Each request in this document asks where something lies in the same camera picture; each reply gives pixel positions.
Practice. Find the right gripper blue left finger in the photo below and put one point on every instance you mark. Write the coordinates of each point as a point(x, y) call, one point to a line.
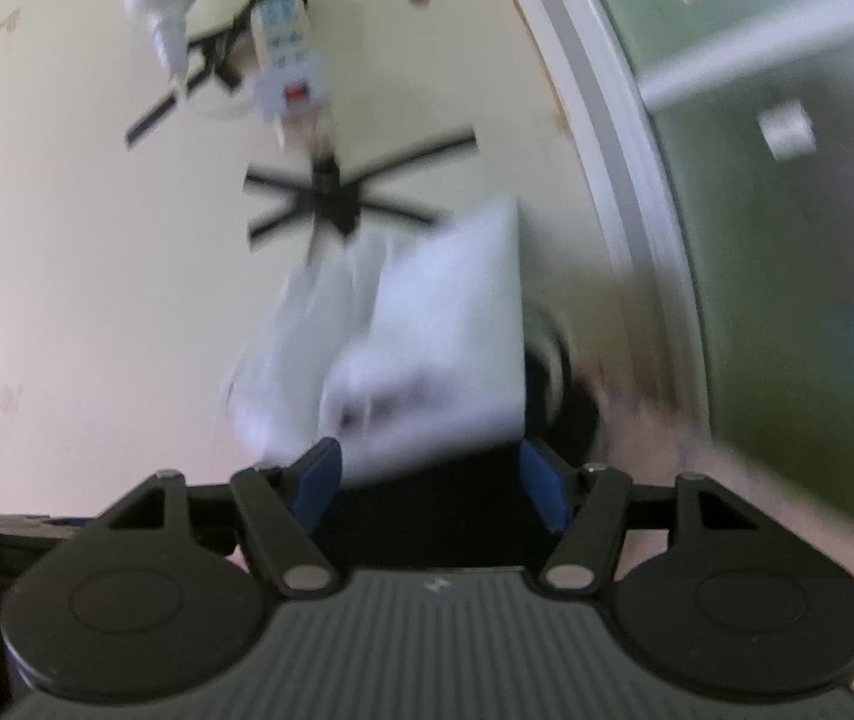
point(278, 509)

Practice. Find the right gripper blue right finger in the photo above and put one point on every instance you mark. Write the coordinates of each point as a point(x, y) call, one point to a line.
point(585, 509)

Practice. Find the white garment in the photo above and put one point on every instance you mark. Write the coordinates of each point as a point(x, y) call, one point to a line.
point(407, 351)

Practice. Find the white wall switch box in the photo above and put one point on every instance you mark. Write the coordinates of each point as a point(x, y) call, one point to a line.
point(291, 81)

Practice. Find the white door frame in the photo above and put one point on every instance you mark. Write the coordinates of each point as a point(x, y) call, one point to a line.
point(632, 196)

